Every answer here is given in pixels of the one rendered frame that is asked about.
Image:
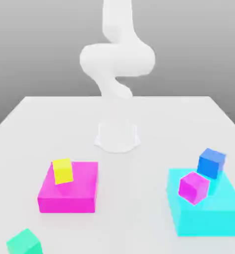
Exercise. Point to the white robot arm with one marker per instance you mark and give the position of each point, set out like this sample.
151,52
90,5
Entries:
117,59

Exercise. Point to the small yellow cube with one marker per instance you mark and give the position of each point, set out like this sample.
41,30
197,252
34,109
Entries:
63,171

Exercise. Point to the small magenta cube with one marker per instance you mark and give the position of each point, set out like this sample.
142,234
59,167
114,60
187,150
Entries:
191,188

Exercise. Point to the small blue cube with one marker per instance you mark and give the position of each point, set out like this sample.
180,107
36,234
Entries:
209,165

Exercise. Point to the small green cube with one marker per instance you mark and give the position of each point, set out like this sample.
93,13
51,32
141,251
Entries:
24,243

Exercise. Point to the large magenta box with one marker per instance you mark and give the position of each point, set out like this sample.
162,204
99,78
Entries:
79,190

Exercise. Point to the large cyan box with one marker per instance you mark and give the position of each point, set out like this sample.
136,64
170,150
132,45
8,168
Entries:
208,218

